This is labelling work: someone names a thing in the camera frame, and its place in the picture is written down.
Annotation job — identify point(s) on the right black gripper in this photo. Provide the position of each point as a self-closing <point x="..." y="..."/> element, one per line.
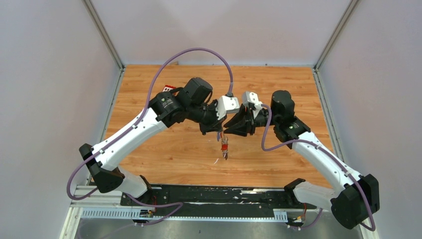
<point x="243" y="129"/>

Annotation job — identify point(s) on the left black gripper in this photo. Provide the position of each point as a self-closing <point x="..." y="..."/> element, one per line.
<point x="216" y="125"/>

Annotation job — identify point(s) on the metal keyring holder red handle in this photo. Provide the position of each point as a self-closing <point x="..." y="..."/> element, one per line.
<point x="224" y="145"/>

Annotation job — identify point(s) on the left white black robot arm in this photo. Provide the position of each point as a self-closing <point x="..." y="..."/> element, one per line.
<point x="191" y="102"/>

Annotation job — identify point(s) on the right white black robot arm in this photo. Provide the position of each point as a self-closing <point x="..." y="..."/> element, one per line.
<point x="352" y="197"/>

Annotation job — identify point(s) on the red window toy brick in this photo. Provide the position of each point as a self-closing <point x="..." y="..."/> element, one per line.
<point x="168" y="88"/>

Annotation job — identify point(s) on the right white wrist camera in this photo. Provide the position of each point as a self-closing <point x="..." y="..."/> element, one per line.
<point x="251" y="101"/>

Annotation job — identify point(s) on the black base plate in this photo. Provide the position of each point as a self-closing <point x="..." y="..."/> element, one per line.
<point x="223" y="201"/>

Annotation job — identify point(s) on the white slotted cable duct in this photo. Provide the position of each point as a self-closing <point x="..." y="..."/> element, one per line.
<point x="143" y="214"/>

